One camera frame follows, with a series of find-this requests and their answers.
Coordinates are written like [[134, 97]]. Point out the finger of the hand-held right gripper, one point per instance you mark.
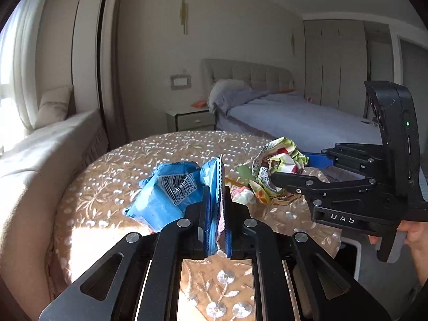
[[301, 184], [319, 159]]

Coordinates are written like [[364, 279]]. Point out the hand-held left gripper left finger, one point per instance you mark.
[[197, 228]]

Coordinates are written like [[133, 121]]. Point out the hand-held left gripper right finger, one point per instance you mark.
[[234, 228]]

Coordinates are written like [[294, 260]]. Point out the green snack wrapper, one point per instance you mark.
[[281, 155]]

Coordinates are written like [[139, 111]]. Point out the blue snack wrapper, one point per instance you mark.
[[157, 200]]

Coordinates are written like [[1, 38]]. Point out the person's right forearm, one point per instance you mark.
[[422, 269]]

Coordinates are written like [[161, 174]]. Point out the person's right hand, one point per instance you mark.
[[414, 234]]

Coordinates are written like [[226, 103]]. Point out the yellow white snack wrapper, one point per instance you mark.
[[243, 196]]

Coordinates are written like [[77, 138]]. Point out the bed with grey bedding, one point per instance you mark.
[[301, 120]]

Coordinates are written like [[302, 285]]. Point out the white bin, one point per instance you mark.
[[349, 257]]

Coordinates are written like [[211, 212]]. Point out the beige wardrobe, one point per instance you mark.
[[334, 67]]

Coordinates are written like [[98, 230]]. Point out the round table with floral cloth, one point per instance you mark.
[[110, 187]]

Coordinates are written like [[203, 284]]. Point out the white nightstand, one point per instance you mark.
[[192, 118]]

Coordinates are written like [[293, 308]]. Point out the grey pillow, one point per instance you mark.
[[227, 95]]

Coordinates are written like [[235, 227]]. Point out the orange item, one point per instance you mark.
[[200, 103]]

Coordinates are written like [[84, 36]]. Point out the beige window bench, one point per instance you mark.
[[43, 160]]

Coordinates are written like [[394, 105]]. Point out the beige cushion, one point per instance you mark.
[[55, 107]]

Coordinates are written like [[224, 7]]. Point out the white curtain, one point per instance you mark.
[[23, 63]]

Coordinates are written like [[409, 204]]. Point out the gold wall lamp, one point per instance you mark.
[[292, 41], [184, 15]]

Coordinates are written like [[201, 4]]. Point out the wall switch panel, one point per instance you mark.
[[180, 81]]

